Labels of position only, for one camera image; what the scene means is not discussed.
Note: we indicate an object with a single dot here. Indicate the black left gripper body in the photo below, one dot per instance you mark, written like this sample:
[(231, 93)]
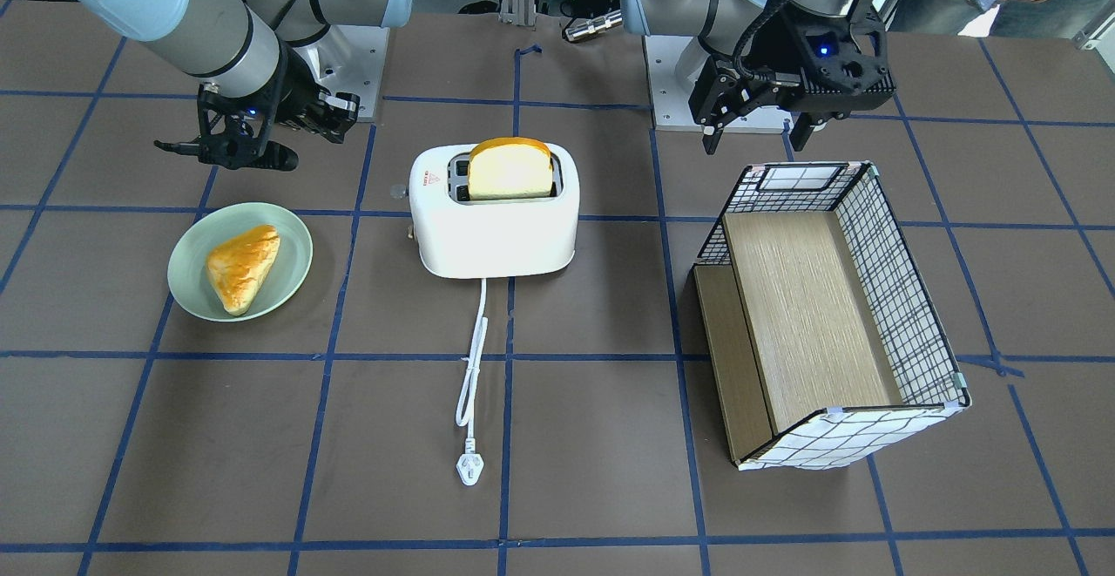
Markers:
[(778, 51)]

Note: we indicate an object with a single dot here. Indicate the triangular golden pastry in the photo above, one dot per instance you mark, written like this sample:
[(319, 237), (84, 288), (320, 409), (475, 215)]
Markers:
[(236, 269)]

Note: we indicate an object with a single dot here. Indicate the yellow bread slice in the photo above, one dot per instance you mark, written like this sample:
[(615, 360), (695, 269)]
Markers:
[(510, 168)]

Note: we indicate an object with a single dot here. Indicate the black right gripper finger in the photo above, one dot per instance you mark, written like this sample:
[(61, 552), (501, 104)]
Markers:
[(276, 157), (338, 132)]

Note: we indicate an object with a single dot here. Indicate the silver metal cylinder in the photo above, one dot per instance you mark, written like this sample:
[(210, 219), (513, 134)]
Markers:
[(582, 29)]

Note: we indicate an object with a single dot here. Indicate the light green plate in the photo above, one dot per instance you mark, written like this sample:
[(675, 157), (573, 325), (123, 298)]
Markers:
[(186, 272)]

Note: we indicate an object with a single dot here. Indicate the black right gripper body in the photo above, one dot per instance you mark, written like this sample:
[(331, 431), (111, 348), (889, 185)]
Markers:
[(297, 92)]

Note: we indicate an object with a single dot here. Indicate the white toaster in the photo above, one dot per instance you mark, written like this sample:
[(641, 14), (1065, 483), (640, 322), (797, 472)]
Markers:
[(462, 238)]

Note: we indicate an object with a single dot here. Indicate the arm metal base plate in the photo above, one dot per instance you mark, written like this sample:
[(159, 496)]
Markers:
[(351, 59), (673, 63)]

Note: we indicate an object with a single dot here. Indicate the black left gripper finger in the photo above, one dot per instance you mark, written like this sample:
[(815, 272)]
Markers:
[(711, 137), (802, 131)]

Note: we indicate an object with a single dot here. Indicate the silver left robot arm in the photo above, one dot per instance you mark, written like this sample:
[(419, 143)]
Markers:
[(723, 28)]

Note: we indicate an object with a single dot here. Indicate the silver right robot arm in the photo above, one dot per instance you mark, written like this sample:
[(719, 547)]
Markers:
[(260, 64)]

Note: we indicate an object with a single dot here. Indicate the checkered basket with wooden shelf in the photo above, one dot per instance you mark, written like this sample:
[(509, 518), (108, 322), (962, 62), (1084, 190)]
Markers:
[(824, 340)]

